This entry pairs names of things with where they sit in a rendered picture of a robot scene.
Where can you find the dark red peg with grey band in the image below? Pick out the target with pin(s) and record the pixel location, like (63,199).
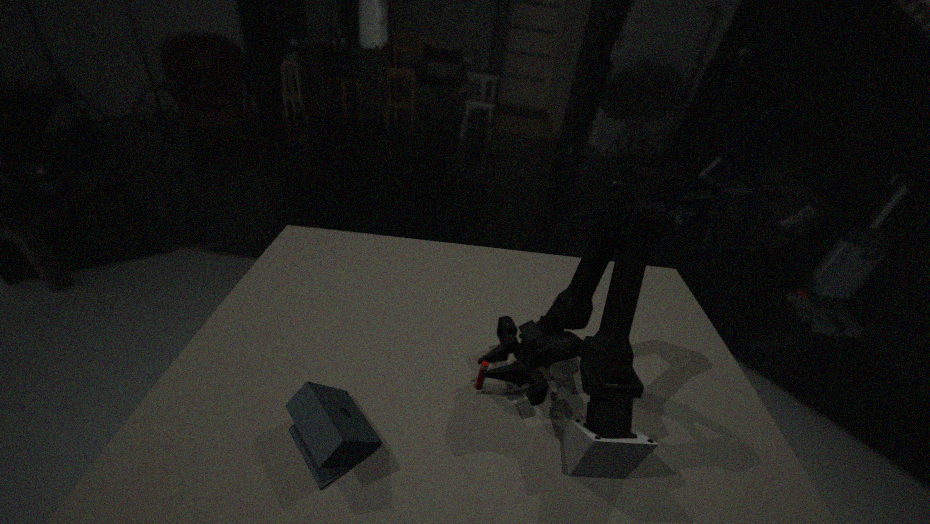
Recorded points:
(481,378)

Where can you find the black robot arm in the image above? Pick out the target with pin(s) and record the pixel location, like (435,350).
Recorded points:
(635,226)

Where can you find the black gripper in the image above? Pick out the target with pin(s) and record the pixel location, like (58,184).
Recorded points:
(521,371)

